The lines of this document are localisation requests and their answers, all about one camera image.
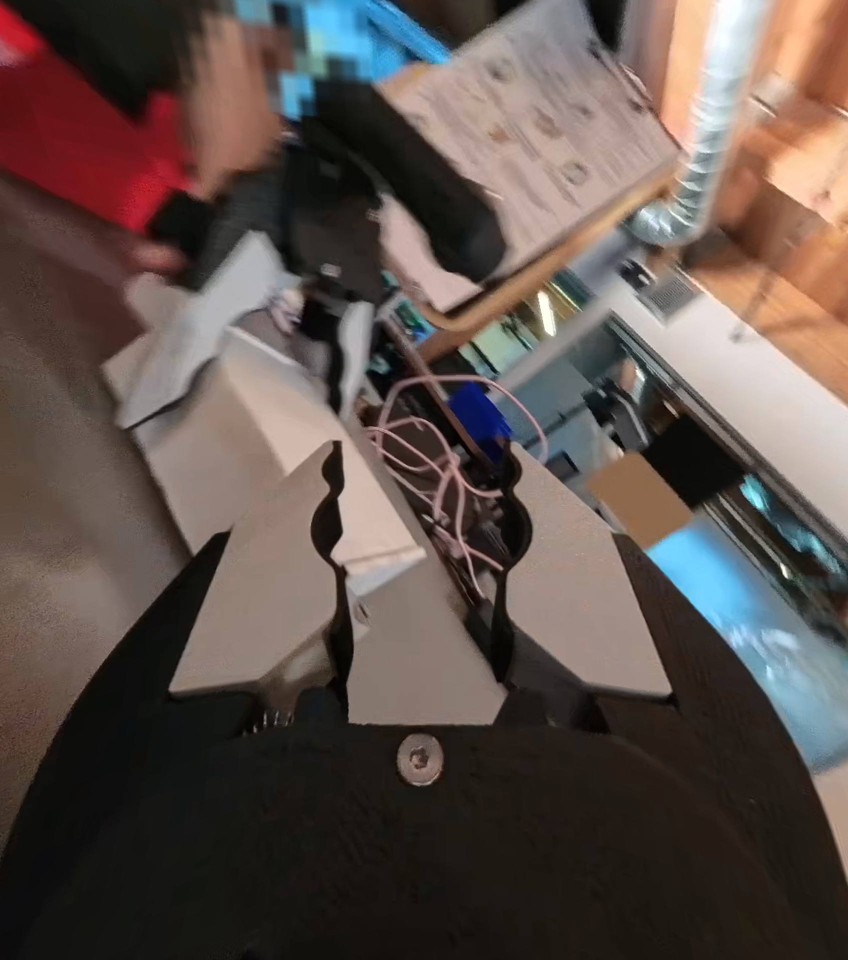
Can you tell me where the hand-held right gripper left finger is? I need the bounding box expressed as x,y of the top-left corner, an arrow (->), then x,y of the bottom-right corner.
167,439 -> 356,700

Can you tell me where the blue plastic bin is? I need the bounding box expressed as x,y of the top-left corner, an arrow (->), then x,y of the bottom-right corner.
448,381 -> 516,462

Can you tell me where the white cardboard box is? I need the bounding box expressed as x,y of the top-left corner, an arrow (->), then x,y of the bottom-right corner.
100,322 -> 509,727

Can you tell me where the white ceiling vent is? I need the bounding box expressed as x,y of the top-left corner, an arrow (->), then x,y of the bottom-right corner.
635,266 -> 698,325

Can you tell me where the red plastic bin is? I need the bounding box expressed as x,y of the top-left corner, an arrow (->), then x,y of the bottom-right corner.
0,0 -> 196,235

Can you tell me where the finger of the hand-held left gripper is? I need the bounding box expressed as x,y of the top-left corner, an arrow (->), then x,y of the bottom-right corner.
322,298 -> 378,421
115,231 -> 290,430

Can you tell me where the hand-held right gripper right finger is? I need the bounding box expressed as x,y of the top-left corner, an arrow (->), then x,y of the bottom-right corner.
490,441 -> 674,699

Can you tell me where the pink cable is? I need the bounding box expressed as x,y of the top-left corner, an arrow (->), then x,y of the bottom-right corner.
367,375 -> 548,609

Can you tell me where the person's left hand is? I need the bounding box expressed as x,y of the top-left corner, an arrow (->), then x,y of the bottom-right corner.
127,238 -> 191,276

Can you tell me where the silver flexible duct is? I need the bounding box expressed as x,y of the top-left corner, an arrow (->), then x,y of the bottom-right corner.
630,0 -> 758,247

